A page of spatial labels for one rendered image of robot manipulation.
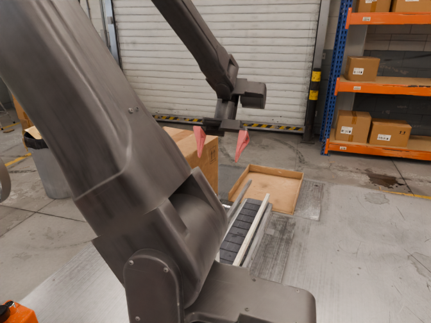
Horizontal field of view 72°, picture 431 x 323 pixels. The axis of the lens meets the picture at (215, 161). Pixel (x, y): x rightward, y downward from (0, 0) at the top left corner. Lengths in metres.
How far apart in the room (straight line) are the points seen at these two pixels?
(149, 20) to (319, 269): 4.45
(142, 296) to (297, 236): 0.90
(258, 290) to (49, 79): 0.19
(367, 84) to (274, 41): 1.39
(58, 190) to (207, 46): 2.60
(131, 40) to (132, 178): 4.96
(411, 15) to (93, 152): 3.70
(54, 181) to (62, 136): 2.87
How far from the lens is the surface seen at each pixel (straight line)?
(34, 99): 0.20
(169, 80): 4.88
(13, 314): 0.42
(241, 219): 1.02
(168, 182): 0.18
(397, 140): 4.08
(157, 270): 0.18
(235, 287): 0.22
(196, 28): 0.65
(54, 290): 0.97
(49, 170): 3.02
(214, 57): 0.68
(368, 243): 1.12
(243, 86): 0.77
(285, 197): 1.26
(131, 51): 5.13
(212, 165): 1.06
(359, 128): 3.97
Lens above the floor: 1.48
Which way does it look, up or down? 25 degrees down
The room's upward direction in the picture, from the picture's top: straight up
